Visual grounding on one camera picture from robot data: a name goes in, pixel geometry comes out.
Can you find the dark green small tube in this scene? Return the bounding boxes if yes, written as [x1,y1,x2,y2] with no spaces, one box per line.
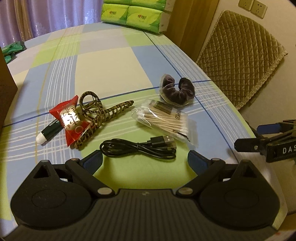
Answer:
[36,120,63,145]

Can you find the black usb cable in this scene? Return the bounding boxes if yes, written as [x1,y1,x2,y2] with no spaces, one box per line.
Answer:
[99,135,178,160]

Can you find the red candy packet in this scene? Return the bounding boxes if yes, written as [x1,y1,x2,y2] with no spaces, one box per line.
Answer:
[49,95,89,147]

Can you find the leopard hair claw clip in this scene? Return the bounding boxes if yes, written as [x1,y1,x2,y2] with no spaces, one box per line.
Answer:
[74,91,134,150]

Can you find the cotton swab packet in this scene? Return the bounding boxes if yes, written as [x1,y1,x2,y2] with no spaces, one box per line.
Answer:
[132,99,198,147]

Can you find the dark velvet scrunchie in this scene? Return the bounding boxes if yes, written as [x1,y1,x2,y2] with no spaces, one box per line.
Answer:
[159,74,195,107]

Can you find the quilted chair cushion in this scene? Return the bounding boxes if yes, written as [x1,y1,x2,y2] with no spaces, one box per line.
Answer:
[197,10,288,109]

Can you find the checkered tablecloth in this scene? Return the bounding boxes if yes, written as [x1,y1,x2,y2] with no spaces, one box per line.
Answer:
[0,22,289,235]

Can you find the brown cardboard storage box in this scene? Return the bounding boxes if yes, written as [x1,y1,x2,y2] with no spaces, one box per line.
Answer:
[0,52,18,130]

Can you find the green wet wipe packets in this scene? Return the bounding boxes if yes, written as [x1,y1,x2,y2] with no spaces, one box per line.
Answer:
[1,41,27,64]

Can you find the green tissue pack stack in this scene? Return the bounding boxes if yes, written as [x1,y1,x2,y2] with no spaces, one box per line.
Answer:
[101,0,175,34]

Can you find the purple curtain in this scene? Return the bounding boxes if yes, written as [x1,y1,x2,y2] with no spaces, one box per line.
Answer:
[1,1,103,47]

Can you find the wall power socket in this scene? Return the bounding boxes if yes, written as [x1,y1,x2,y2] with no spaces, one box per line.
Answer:
[238,0,267,19]

